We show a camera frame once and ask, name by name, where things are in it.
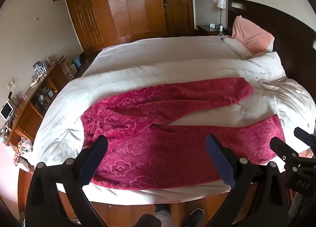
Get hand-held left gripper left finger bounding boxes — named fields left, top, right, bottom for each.
left=25, top=135, right=109, bottom=227

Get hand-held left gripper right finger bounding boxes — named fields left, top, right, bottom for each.
left=205, top=134, right=289, bottom=227

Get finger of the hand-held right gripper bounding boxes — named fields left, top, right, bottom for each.
left=293, top=127, right=316, bottom=148
left=269, top=137, right=301, bottom=163

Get magenta fleece pants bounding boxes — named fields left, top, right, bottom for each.
left=80, top=77, right=287, bottom=190

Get person's dark shoe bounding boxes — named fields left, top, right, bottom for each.
left=183, top=208, right=204, bottom=227
left=154, top=204, right=171, bottom=218

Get wooden sideboard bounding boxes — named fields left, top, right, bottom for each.
left=6, top=56, right=83, bottom=150

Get person's grey trousers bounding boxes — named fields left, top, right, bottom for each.
left=158, top=214, right=172, bottom=227

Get white tablet screen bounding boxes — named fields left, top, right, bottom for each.
left=0, top=101, right=13, bottom=120

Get electric kettle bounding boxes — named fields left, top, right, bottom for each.
left=33, top=65, right=47, bottom=77

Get white pillow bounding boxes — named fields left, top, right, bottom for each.
left=223, top=37, right=254, bottom=59

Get pink pillow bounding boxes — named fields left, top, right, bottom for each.
left=231, top=16, right=275, bottom=53

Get dark wooden headboard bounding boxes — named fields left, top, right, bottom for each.
left=227, top=0, right=316, bottom=87

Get white bed duvet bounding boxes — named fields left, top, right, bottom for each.
left=25, top=35, right=316, bottom=206

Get dark wooden nightstand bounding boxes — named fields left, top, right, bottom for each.
left=197, top=24, right=231, bottom=36

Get white bedside lamp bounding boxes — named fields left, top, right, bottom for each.
left=217, top=0, right=227, bottom=27

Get wooden wardrobe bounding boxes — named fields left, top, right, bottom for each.
left=50, top=0, right=168, bottom=54

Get wooden door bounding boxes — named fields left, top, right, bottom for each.
left=158, top=0, right=197, bottom=36

